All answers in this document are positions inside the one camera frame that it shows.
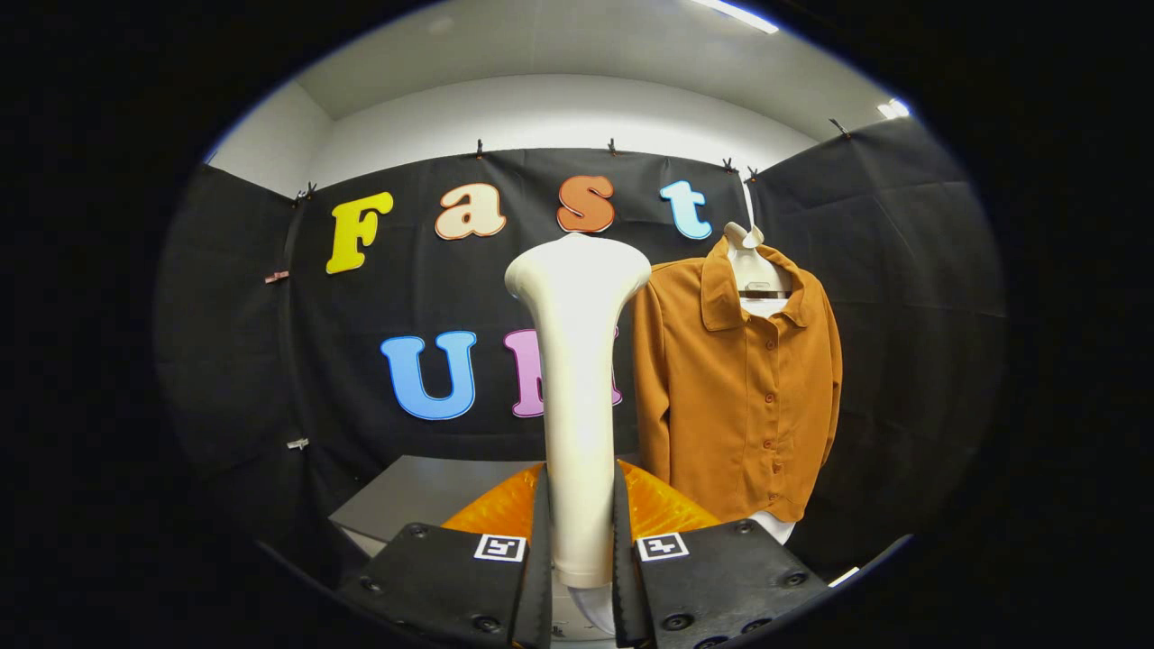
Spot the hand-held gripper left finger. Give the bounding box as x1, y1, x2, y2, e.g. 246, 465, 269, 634
335, 462, 553, 649

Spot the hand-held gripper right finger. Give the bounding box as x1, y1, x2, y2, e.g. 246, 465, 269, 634
613, 460, 830, 649

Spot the orange button shirt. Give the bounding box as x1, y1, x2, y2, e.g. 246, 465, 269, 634
631, 236, 844, 526

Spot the white garment steamer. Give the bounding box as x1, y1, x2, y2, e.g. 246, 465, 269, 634
504, 232, 652, 636

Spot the white clothes hanger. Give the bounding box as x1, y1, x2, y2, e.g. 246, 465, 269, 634
721, 176, 794, 300

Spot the grey cabinet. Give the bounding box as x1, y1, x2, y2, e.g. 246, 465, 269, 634
329, 455, 650, 643

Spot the black backdrop cloth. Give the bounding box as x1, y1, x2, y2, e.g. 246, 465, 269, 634
155, 117, 1006, 578

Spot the long ceiling light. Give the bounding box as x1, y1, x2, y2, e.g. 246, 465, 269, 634
690, 0, 781, 35

